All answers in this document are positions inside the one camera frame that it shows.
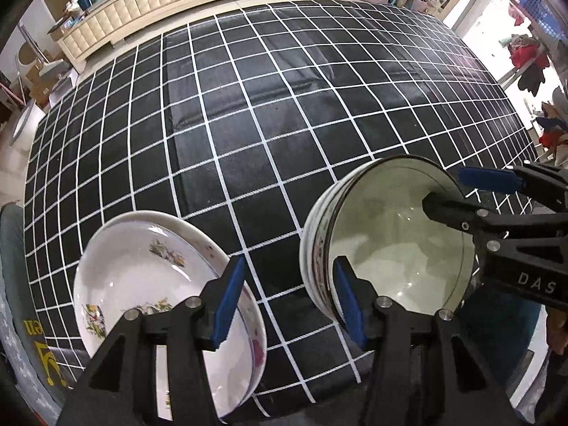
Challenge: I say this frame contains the cream padded low cabinet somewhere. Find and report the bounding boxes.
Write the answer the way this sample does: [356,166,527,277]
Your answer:
[57,0,311,74]

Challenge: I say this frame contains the cardboard box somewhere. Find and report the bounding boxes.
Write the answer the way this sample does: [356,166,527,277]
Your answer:
[26,64,59,104]

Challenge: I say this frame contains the white plate with pink flowers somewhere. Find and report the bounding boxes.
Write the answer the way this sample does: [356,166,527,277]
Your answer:
[111,211,269,424]

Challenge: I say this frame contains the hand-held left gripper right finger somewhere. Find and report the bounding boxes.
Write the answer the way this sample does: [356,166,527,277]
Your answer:
[333,256,521,426]

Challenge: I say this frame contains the white bowl with red mark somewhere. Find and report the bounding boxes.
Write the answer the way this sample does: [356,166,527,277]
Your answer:
[299,160,444,321]

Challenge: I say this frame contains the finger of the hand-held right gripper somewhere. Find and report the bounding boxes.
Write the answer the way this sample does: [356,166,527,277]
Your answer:
[459,162,568,207]
[422,190,568,241]

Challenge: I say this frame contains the grey patterned cloth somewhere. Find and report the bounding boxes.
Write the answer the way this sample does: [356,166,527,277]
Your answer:
[0,271,54,426]

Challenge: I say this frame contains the person's dark blue trousers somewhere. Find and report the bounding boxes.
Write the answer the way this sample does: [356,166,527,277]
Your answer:
[459,290,551,413]

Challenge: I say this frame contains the red garment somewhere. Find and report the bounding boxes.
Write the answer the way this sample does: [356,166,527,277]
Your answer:
[509,35,550,68]

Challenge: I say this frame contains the blue plastic basket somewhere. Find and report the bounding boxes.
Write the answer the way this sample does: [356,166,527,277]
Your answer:
[517,0,568,40]

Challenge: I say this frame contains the white round tub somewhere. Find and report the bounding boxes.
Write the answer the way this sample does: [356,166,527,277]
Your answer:
[9,101,45,148]

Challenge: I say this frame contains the white plate with bird print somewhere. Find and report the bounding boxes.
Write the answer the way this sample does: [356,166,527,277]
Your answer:
[73,217,250,425]

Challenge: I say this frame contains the black white-grid tablecloth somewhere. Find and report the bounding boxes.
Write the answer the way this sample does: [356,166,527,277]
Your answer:
[22,0,536,419]

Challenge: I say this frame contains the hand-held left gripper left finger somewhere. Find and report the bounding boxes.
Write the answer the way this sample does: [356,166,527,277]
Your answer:
[55,256,246,426]

